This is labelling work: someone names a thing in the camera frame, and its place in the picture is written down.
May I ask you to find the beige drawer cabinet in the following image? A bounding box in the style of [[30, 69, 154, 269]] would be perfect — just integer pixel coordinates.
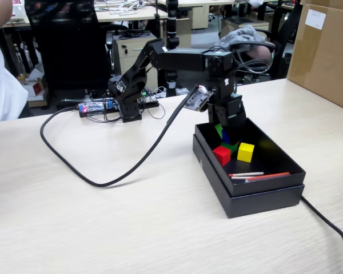
[[113, 34, 158, 92]]

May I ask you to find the thin black wire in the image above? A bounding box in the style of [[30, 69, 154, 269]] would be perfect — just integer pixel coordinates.
[[144, 95, 167, 120]]

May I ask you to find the black chair with armrest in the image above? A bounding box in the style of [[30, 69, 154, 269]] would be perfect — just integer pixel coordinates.
[[229, 0, 301, 84]]

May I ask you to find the light wood office desk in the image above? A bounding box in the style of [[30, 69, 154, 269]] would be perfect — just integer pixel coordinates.
[[0, 5, 169, 29], [171, 0, 246, 31]]

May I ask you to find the black mesh office chair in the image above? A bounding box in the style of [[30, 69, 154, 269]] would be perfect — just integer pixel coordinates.
[[24, 0, 113, 92]]

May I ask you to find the yellow wooden cube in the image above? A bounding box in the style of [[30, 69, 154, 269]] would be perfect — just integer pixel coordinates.
[[237, 142, 256, 164]]

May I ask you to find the black power cable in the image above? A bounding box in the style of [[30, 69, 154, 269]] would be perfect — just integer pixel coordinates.
[[300, 195, 343, 274]]

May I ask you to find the thick black sleeved cable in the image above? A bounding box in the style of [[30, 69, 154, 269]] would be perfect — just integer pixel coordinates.
[[39, 87, 201, 188]]

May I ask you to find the controller board with red light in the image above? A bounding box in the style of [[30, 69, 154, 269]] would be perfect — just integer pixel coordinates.
[[78, 99, 115, 115]]

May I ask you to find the black cardboard box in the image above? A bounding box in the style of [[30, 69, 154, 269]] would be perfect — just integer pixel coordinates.
[[194, 116, 306, 198]]

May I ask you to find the red wooden cube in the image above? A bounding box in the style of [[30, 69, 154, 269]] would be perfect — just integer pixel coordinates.
[[212, 146, 232, 167]]

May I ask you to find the blue wooden cube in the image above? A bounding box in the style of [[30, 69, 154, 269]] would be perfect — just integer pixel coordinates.
[[221, 128, 233, 146]]

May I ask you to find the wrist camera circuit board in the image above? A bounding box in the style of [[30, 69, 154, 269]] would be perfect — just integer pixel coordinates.
[[184, 84, 214, 112]]

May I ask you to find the white paper label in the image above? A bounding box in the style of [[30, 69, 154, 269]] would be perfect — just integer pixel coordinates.
[[305, 9, 327, 31]]

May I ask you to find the white red small carton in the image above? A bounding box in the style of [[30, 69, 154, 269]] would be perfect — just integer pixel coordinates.
[[18, 71, 49, 108]]

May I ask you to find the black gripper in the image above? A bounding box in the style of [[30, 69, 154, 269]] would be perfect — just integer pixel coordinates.
[[205, 80, 248, 145]]

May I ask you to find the large brown cardboard box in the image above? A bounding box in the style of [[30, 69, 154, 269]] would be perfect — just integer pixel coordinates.
[[286, 0, 343, 114]]

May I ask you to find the person in white shirt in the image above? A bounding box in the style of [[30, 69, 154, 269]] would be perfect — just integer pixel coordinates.
[[0, 34, 29, 123]]

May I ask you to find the black vertical pole stand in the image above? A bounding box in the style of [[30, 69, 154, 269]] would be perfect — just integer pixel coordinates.
[[165, 0, 180, 98]]

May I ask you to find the grey cloth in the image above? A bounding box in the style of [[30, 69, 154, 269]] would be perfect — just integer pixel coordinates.
[[217, 25, 267, 54]]

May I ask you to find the long white stick red tip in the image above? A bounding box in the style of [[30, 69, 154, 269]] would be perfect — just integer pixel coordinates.
[[228, 171, 265, 178]]

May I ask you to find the electronics board with wires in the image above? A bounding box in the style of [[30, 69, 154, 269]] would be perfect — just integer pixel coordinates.
[[56, 96, 161, 118]]

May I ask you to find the black open box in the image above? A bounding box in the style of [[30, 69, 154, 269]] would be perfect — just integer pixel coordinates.
[[192, 134, 305, 219]]

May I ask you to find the green wooden cube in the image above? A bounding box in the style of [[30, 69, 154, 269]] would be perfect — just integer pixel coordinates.
[[220, 140, 242, 155]]

